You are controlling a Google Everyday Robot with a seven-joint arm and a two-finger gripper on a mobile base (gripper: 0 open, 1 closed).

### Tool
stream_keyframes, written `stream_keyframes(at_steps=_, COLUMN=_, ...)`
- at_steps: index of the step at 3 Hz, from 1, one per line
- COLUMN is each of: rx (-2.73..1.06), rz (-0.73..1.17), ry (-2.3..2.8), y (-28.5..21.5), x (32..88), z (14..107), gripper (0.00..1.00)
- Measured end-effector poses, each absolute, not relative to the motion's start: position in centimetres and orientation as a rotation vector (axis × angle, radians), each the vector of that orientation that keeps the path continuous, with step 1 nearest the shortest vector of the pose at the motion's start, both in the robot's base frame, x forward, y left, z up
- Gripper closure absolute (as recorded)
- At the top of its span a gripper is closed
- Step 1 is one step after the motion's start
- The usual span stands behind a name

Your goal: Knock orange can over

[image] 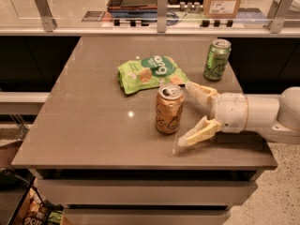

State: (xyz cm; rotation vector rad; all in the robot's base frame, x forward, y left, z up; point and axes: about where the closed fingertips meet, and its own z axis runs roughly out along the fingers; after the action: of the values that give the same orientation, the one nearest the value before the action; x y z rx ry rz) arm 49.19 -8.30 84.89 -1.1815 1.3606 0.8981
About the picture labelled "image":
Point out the right metal glass bracket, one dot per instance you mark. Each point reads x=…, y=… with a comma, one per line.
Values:
x=276, y=15

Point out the grey table drawer cabinet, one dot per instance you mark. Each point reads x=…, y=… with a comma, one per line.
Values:
x=144, y=202

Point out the cardboard box with label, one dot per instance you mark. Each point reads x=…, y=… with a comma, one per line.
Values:
x=220, y=8

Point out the green snack bag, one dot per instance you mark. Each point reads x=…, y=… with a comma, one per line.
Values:
x=151, y=72

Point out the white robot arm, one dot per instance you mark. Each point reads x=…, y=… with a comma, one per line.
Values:
x=275, y=118

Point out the middle metal glass bracket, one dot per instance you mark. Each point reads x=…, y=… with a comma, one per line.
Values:
x=162, y=15

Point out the orange soda can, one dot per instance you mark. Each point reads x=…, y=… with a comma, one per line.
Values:
x=170, y=102

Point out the left metal glass bracket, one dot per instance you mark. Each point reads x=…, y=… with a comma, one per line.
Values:
x=48, y=22

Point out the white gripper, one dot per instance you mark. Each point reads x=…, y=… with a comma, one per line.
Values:
x=231, y=112

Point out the green soda can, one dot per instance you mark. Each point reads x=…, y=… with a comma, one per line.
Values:
x=217, y=59

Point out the metal glass bracket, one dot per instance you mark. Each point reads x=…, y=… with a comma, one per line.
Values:
x=162, y=15
x=48, y=22
x=276, y=15

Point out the snack bags on floor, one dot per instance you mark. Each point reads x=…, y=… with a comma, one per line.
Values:
x=37, y=214

